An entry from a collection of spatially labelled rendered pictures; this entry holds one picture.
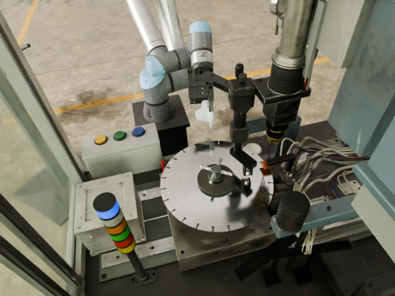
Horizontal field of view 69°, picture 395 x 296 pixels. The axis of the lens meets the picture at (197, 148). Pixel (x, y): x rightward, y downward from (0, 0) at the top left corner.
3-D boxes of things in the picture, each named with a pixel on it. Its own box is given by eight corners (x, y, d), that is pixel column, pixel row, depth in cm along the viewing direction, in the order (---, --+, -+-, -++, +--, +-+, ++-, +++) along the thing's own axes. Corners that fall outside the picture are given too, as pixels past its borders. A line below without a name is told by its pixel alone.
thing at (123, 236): (110, 244, 63) (106, 238, 61) (110, 226, 66) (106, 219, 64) (131, 238, 64) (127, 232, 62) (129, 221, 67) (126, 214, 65)
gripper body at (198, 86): (190, 106, 98) (188, 73, 100) (215, 104, 98) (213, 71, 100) (188, 99, 90) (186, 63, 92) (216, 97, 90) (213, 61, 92)
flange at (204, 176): (217, 160, 90) (217, 154, 88) (243, 181, 83) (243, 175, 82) (189, 179, 85) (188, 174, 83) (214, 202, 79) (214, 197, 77)
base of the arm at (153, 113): (141, 106, 144) (138, 90, 137) (171, 100, 146) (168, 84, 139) (146, 125, 133) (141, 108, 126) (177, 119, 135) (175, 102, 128)
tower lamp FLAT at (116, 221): (102, 229, 59) (97, 222, 56) (101, 211, 62) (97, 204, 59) (124, 224, 59) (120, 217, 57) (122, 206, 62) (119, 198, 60)
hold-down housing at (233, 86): (229, 146, 77) (232, 81, 62) (226, 134, 80) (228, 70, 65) (250, 144, 77) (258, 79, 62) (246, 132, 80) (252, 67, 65)
